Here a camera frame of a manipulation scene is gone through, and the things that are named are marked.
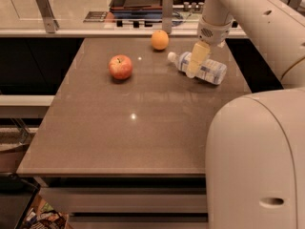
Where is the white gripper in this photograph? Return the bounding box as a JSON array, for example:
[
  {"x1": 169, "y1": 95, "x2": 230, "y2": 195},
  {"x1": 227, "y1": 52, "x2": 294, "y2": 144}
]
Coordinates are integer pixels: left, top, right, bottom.
[{"x1": 186, "y1": 18, "x2": 233, "y2": 78}]

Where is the clear blue-label plastic bottle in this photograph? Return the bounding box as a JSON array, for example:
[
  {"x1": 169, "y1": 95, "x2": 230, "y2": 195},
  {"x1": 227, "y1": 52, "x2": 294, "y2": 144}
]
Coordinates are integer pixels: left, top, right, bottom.
[{"x1": 167, "y1": 52, "x2": 227, "y2": 85}]

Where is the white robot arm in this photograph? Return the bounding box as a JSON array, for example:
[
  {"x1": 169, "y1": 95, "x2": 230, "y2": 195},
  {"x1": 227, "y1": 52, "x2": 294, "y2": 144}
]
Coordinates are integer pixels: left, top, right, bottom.
[{"x1": 197, "y1": 0, "x2": 305, "y2": 229}]

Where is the orange fruit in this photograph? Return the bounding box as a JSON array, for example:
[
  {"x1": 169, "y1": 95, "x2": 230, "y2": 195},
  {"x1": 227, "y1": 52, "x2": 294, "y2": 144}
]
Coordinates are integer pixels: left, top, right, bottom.
[{"x1": 151, "y1": 30, "x2": 169, "y2": 51}]

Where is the red apple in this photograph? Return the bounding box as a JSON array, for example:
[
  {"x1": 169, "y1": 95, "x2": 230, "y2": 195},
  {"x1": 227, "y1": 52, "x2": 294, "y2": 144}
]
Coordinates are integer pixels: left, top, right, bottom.
[{"x1": 109, "y1": 54, "x2": 132, "y2": 80}]

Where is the dark metal tray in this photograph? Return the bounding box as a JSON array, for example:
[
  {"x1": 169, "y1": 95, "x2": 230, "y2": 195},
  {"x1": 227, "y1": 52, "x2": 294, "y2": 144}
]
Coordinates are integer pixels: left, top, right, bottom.
[{"x1": 109, "y1": 0, "x2": 166, "y2": 14}]

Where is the table drawer front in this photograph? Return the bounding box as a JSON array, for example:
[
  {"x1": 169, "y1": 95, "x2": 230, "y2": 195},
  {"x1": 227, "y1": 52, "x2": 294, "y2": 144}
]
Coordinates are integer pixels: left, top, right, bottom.
[{"x1": 40, "y1": 188, "x2": 208, "y2": 214}]

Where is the black bin lower left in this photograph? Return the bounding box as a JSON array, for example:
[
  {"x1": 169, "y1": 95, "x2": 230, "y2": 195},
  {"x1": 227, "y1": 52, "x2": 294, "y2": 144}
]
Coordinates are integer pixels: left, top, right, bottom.
[{"x1": 0, "y1": 173, "x2": 39, "y2": 229}]

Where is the middle metal glass bracket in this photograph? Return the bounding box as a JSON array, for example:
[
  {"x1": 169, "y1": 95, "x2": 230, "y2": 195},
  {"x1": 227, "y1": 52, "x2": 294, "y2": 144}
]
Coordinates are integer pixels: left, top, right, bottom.
[{"x1": 162, "y1": 0, "x2": 173, "y2": 34}]

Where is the left metal glass bracket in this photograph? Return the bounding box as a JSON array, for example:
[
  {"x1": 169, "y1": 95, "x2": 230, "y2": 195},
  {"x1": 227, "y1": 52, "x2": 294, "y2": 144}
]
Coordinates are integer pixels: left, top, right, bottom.
[{"x1": 35, "y1": 0, "x2": 59, "y2": 33}]

